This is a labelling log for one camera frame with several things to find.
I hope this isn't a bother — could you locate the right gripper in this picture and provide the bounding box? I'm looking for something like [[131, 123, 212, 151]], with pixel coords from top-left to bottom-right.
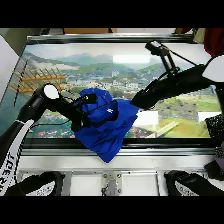
[[130, 87, 160, 110]]

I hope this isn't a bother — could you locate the blue garment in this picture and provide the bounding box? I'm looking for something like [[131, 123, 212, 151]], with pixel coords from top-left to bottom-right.
[[72, 87, 140, 164]]

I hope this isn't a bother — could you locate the row of brown clothes hangers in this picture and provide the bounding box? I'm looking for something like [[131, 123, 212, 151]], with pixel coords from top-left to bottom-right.
[[9, 59, 67, 106]]

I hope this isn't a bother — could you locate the black speckled garment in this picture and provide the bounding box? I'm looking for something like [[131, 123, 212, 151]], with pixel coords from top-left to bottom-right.
[[204, 113, 224, 148]]

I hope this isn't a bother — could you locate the red garment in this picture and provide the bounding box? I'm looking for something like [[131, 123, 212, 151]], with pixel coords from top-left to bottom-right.
[[203, 28, 224, 58]]

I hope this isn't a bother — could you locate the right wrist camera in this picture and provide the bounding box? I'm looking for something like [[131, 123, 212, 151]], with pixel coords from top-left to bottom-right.
[[144, 40, 182, 78]]

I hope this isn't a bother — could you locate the black cable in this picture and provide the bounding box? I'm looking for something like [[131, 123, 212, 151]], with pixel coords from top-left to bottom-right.
[[32, 120, 74, 129], [165, 49, 198, 67]]

